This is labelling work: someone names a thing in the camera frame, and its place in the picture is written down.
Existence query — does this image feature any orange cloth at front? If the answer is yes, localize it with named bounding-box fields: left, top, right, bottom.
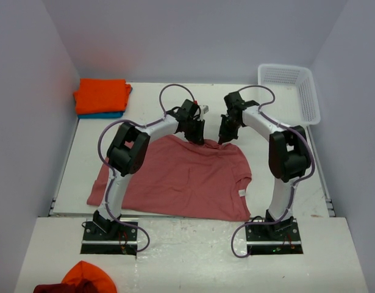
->
left=62, top=261, right=118, bottom=293

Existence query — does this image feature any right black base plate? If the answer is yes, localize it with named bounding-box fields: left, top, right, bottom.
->
left=245, top=217, right=303, bottom=256

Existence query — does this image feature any white plastic basket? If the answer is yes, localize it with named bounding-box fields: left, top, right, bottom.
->
left=258, top=63, right=321, bottom=126

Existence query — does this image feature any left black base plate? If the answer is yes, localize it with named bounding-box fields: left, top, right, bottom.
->
left=80, top=220, right=138, bottom=256

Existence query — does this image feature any folded blue t shirt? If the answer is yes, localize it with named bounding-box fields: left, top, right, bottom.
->
left=74, top=84, right=132, bottom=119

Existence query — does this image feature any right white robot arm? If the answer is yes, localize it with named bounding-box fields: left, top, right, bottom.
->
left=218, top=92, right=315, bottom=240

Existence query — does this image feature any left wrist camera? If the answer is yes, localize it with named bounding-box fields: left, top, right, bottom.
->
left=198, top=105, right=209, bottom=120

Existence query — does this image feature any pink t shirt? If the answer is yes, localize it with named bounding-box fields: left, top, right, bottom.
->
left=86, top=134, right=254, bottom=222

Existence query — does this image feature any dark red cloth at front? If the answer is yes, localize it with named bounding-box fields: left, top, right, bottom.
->
left=33, top=281, right=98, bottom=293

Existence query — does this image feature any folded orange t shirt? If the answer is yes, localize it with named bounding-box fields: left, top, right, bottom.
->
left=73, top=78, right=132, bottom=115

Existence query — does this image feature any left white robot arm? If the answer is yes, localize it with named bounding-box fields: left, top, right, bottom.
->
left=93, top=99, right=209, bottom=240

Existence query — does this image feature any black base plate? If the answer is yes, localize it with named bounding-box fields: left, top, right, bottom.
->
left=245, top=217, right=303, bottom=256
left=80, top=220, right=138, bottom=256

